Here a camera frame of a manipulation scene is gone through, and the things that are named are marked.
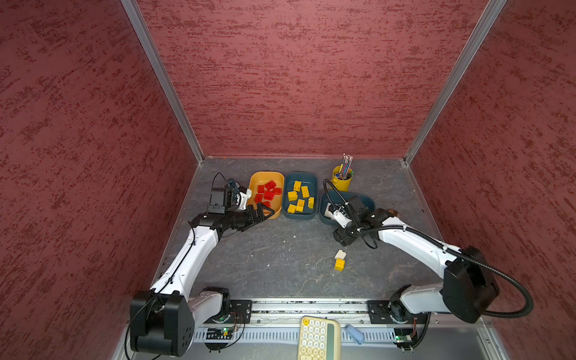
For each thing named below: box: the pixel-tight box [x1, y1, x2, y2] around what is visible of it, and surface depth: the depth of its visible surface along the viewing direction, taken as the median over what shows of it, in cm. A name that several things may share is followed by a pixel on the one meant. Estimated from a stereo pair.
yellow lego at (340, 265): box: [334, 258, 346, 273], surface depth 83 cm
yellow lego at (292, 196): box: [287, 191, 298, 202], surface depth 105 cm
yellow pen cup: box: [331, 165, 354, 192], surface depth 102 cm
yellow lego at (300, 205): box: [295, 198, 306, 213], surface depth 102 cm
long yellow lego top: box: [301, 186, 310, 198], surface depth 108 cm
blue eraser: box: [345, 324, 366, 345], surface depth 71 cm
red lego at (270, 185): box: [264, 180, 277, 191], surface depth 109 cm
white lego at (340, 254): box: [334, 249, 347, 261], surface depth 89 cm
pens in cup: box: [335, 153, 354, 180], surface depth 102 cm
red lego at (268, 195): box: [264, 190, 275, 201], surface depth 106 cm
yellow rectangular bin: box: [247, 171, 285, 220], surface depth 108 cm
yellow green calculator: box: [297, 315, 341, 360], surface depth 69 cm
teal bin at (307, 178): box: [282, 171, 319, 220], surface depth 106 cm
